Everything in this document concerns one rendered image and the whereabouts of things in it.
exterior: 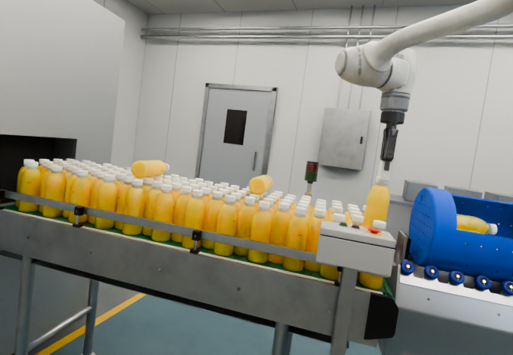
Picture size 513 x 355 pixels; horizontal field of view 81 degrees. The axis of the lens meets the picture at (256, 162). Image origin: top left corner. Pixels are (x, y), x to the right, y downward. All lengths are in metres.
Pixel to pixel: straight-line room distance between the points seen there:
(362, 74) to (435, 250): 0.61
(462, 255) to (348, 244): 0.42
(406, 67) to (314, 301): 0.80
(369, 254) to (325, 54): 4.09
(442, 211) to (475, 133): 3.57
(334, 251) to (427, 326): 0.47
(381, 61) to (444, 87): 3.71
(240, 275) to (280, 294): 0.15
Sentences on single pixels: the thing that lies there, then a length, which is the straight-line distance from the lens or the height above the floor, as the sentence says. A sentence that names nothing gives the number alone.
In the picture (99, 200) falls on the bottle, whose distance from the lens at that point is 1.34.
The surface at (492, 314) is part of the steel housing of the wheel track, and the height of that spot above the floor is 0.88.
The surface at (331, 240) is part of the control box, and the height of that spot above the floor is 1.07.
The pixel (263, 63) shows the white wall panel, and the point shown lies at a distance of 4.98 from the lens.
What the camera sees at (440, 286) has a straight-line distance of 1.23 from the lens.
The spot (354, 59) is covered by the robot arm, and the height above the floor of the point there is 1.60.
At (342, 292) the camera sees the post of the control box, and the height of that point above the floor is 0.92.
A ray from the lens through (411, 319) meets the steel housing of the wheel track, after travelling 1.24.
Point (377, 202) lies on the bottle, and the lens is 1.10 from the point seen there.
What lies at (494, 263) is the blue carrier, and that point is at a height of 1.04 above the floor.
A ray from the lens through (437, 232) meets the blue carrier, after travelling 1.14.
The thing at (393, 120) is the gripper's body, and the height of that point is 1.45.
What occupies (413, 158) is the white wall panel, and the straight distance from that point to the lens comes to 4.55.
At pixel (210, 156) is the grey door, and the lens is 5.08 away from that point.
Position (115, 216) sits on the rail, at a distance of 1.30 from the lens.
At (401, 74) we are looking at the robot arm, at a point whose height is 1.59.
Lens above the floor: 1.31
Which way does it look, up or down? 3 degrees down
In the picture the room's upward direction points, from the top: 7 degrees clockwise
